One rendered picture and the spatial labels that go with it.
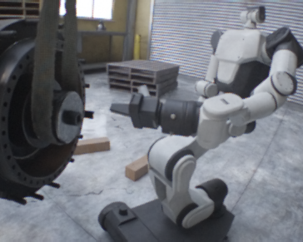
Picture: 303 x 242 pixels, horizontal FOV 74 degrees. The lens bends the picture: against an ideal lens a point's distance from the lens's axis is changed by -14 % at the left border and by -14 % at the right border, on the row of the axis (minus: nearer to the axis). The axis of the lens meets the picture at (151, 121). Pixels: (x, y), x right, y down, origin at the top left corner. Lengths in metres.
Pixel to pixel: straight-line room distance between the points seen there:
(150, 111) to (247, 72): 0.56
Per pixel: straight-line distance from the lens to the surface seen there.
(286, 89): 0.70
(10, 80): 0.51
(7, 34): 0.54
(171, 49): 6.53
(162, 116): 0.54
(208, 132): 0.55
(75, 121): 0.60
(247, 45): 0.98
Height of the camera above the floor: 1.07
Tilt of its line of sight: 21 degrees down
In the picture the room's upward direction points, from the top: 5 degrees clockwise
